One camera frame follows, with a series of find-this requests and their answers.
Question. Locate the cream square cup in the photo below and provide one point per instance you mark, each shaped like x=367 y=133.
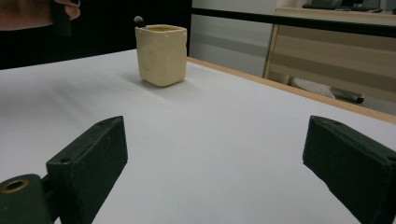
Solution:
x=162 y=56

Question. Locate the black computer mouse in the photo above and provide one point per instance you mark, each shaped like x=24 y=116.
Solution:
x=376 y=10

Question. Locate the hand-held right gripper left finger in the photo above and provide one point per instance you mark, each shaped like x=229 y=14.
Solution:
x=90 y=165

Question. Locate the black rail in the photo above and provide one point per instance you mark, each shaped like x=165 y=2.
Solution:
x=295 y=21

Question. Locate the black curtain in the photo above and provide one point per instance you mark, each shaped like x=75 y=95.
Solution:
x=102 y=34

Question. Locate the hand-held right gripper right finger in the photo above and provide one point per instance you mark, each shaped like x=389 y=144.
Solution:
x=355 y=165

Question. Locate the wooden desk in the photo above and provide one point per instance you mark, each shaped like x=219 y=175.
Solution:
x=336 y=59

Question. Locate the black keyboard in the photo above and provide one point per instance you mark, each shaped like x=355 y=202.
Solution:
x=323 y=6

